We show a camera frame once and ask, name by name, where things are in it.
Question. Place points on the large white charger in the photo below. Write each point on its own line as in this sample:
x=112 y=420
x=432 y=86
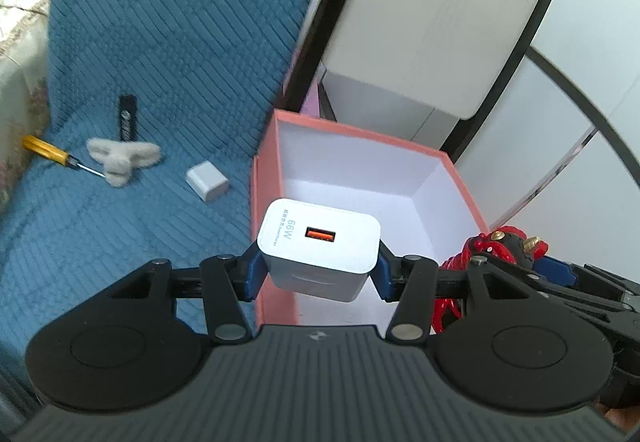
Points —
x=320 y=262

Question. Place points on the floral white pillow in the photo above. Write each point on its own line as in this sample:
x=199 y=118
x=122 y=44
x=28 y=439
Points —
x=20 y=72

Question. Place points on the blue quilted blanket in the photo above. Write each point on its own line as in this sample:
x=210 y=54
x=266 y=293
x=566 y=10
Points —
x=175 y=22

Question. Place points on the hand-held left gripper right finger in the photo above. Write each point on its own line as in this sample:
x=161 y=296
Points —
x=387 y=274

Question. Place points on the black metal frame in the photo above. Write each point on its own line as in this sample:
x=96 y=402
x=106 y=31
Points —
x=570 y=82

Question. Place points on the small white charger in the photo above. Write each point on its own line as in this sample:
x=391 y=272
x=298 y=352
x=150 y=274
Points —
x=207 y=179

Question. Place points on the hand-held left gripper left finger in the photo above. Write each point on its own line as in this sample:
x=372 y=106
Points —
x=257 y=272

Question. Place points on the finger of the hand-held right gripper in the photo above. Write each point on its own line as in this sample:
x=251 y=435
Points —
x=556 y=272

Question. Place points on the black lighter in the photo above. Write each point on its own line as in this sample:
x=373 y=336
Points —
x=126 y=120

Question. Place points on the red and black toy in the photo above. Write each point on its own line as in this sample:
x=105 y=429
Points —
x=492 y=249

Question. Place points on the grey felt clip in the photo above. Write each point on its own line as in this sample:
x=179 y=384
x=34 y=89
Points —
x=122 y=157

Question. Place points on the pink cardboard box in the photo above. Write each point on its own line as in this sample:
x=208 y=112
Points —
x=350 y=162

